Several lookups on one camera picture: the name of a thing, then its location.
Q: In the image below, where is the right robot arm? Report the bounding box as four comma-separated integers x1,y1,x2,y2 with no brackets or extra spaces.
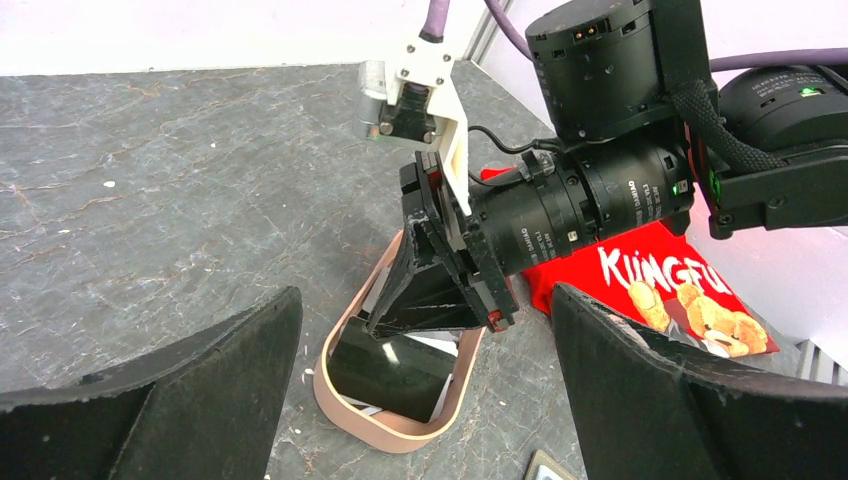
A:
356,1,847,339

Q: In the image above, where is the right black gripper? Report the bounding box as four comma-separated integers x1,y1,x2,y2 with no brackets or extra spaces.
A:
368,152,518,339

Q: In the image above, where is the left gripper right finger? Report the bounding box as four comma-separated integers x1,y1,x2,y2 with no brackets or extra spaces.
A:
551,284,847,479

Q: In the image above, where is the red printed t-shirt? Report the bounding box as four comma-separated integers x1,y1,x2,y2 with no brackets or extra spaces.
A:
479,185,779,358

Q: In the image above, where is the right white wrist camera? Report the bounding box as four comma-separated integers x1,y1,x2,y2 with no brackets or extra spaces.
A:
353,38,472,216

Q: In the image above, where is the pink oval tray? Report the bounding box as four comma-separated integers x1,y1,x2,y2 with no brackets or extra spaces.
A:
313,235,486,454

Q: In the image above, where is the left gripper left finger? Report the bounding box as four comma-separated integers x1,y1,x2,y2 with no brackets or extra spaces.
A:
1,287,303,479

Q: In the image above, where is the grey card holder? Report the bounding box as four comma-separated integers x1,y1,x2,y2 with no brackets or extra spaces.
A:
523,450,577,480

